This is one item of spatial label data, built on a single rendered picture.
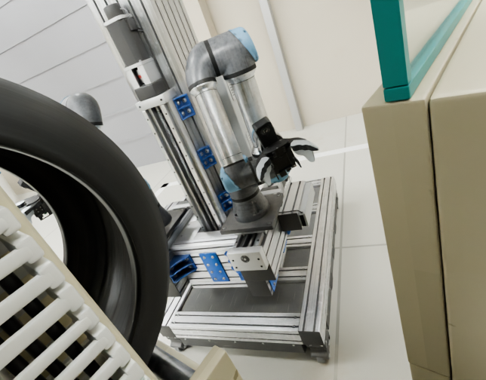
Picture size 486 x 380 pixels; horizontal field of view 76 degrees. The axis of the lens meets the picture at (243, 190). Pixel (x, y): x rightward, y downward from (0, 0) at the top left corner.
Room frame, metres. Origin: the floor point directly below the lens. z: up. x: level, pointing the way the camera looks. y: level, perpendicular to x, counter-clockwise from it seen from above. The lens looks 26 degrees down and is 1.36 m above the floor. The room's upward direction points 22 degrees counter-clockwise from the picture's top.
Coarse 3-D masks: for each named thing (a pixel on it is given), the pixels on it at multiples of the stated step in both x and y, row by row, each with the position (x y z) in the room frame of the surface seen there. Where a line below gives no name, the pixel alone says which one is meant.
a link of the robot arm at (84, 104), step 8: (72, 96) 1.35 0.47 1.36; (80, 96) 1.34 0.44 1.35; (88, 96) 1.35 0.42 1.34; (72, 104) 1.32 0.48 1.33; (80, 104) 1.31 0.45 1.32; (88, 104) 1.31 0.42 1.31; (96, 104) 1.34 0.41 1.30; (80, 112) 1.29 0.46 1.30; (88, 112) 1.29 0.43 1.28; (96, 112) 1.31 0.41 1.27; (88, 120) 1.28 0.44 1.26; (96, 120) 1.29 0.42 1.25
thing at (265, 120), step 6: (264, 120) 0.75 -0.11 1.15; (252, 126) 0.77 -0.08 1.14; (258, 126) 0.75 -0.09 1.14; (264, 126) 0.75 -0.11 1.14; (270, 126) 0.76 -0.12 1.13; (258, 132) 0.75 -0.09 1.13; (264, 132) 0.75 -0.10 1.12; (270, 132) 0.77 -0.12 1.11; (258, 138) 0.77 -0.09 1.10; (264, 138) 0.77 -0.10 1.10; (270, 138) 0.78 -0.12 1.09; (276, 138) 0.78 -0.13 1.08; (264, 144) 0.78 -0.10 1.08
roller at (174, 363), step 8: (160, 352) 0.42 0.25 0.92; (152, 360) 0.40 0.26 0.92; (160, 360) 0.39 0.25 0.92; (168, 360) 0.39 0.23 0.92; (176, 360) 0.39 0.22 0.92; (152, 368) 0.39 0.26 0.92; (160, 368) 0.38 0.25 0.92; (168, 368) 0.37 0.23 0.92; (176, 368) 0.37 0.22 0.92; (184, 368) 0.36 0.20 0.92; (160, 376) 0.37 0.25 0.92; (168, 376) 0.36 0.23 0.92; (176, 376) 0.35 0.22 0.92; (184, 376) 0.35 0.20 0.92
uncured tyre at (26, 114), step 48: (0, 96) 0.40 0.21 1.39; (0, 144) 0.37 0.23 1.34; (48, 144) 0.40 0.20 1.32; (96, 144) 0.44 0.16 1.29; (48, 192) 0.63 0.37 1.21; (96, 192) 0.42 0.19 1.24; (144, 192) 0.47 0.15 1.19; (96, 240) 0.63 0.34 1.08; (144, 240) 0.43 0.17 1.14; (96, 288) 0.59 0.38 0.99; (144, 288) 0.40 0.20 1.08; (144, 336) 0.37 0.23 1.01
